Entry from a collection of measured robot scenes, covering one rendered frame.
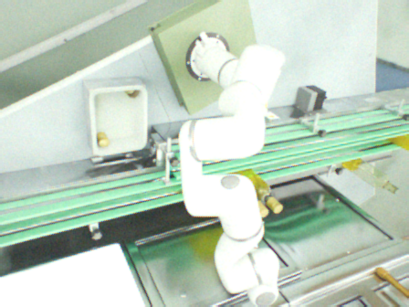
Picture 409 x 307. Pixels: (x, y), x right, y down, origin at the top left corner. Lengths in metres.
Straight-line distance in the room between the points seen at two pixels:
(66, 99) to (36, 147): 0.18
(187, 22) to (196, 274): 0.74
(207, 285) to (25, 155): 0.68
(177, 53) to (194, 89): 0.14
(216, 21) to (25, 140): 0.68
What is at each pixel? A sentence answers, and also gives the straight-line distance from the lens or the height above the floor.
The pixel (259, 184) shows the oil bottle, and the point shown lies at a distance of 1.31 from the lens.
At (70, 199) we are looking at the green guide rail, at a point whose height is 0.93.
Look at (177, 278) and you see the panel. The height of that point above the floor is 1.19.
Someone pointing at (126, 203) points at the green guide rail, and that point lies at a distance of 1.27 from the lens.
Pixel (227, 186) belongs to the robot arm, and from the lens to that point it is 0.71.
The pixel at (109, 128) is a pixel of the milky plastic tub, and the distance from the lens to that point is 1.28.
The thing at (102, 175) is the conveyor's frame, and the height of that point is 0.87.
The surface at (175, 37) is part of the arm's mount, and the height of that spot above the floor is 0.84.
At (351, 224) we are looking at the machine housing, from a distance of 1.58.
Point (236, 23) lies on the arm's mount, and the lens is 1.25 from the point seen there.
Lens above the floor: 1.87
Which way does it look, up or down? 48 degrees down
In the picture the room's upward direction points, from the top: 136 degrees clockwise
